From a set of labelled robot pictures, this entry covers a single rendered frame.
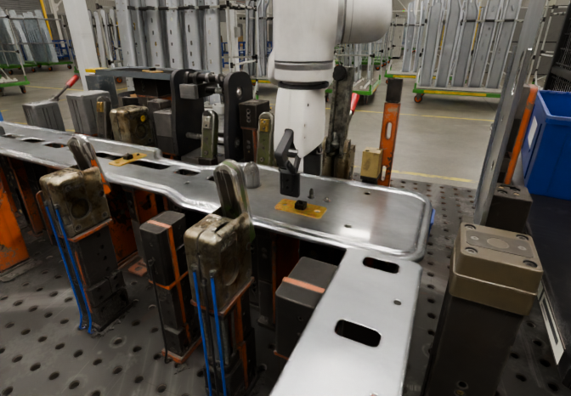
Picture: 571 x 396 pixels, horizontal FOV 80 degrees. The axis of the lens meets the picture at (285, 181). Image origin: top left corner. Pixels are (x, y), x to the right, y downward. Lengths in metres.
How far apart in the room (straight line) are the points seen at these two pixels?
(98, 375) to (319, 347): 0.52
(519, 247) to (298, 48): 0.35
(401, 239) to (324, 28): 0.31
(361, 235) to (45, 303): 0.76
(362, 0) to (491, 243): 0.32
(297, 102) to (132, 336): 0.59
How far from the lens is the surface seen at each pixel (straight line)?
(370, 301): 0.41
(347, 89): 0.70
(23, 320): 0.98
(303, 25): 0.47
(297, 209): 0.57
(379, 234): 0.53
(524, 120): 0.68
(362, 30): 0.48
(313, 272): 0.47
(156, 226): 0.59
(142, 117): 1.07
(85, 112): 1.17
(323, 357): 0.35
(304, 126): 0.48
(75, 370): 0.82
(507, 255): 0.44
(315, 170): 0.59
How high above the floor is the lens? 1.27
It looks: 24 degrees down
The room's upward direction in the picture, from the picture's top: straight up
